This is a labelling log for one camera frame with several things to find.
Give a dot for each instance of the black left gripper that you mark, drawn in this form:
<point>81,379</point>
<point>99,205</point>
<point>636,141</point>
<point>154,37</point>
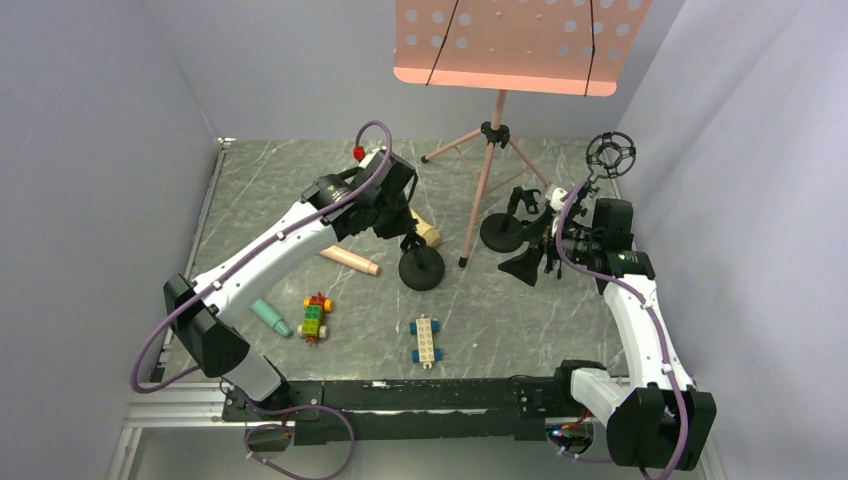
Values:
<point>400,225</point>

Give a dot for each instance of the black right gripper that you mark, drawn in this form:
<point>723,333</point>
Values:
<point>544,240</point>

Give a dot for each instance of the black round-base mic stand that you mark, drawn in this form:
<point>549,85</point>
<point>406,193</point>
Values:
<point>421,267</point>

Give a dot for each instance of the pink toy microphone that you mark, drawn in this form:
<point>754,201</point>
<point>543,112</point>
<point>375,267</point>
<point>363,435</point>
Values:
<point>351,260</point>

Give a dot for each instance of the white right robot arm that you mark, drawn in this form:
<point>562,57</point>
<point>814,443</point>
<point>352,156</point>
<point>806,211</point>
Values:
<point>660,421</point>

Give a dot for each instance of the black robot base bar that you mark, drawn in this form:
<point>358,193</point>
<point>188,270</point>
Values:
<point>522,407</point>

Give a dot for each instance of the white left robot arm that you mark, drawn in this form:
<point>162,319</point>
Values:
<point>202,311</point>

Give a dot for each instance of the pink music stand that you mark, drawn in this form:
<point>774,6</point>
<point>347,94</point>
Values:
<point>565,47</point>

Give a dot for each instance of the yellow toy microphone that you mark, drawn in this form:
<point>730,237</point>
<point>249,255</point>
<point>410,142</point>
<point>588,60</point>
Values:
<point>426,230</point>

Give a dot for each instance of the white blue toy brick car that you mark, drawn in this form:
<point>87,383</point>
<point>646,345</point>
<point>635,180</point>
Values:
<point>426,353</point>

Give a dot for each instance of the colourful toy brick car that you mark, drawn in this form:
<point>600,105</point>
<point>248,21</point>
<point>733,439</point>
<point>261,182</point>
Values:
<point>312,329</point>

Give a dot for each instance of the mint green toy microphone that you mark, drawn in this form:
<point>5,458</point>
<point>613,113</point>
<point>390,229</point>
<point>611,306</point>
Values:
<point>269,315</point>

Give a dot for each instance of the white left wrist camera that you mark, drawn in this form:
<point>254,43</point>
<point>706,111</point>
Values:
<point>370,162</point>

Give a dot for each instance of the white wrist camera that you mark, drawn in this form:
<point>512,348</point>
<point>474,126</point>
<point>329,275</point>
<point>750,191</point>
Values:
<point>555,197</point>
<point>370,162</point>

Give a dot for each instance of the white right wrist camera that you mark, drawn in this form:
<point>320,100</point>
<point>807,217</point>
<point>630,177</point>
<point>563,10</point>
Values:
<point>555,197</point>

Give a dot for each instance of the black shock mount stand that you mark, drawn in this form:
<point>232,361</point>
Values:
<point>608,156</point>

